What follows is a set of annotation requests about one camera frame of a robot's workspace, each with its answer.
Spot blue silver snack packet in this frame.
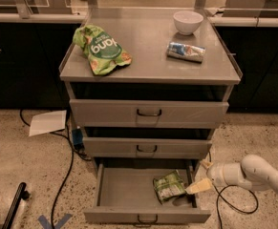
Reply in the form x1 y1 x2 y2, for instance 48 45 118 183
166 42 205 63

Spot white bowl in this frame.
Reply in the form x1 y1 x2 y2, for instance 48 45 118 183
173 10 203 35

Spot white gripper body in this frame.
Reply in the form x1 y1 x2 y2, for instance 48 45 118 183
206 162 252 190

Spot bottom grey drawer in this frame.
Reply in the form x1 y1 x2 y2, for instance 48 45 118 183
84 158 210 225

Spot black floor cable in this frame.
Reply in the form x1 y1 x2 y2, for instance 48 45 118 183
207 151 260 229
19 109 92 229

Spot blue power adapter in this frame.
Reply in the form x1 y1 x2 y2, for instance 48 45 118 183
72 129 84 150

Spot green jalapeno chip bag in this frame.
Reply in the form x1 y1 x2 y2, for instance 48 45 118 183
153 170 186 204

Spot black floor cable right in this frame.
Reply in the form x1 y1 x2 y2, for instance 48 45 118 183
207 151 260 229

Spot grey metal drawer cabinet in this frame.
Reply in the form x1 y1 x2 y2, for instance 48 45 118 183
60 8 242 173

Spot white paper sheet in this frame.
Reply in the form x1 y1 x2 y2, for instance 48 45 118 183
29 110 67 136

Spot blue tape cross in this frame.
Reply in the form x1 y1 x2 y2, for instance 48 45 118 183
37 213 74 229

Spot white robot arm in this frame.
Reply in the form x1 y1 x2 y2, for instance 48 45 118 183
185 155 278 197

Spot light green snack bag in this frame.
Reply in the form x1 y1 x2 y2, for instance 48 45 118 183
73 25 132 75

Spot dark counter cabinets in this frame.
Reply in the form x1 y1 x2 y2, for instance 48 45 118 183
0 23 79 109

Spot black bar on floor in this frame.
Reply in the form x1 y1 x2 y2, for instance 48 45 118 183
2 182 30 229

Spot top grey drawer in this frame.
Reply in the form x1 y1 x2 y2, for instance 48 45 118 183
70 99 228 129

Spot grey drawer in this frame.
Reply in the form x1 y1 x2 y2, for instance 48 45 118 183
70 99 228 129
83 137 211 159
84 158 210 225

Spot black floor cable left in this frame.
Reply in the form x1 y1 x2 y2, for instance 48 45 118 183
19 109 92 229

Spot middle grey drawer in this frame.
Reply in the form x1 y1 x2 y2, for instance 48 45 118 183
83 137 211 159

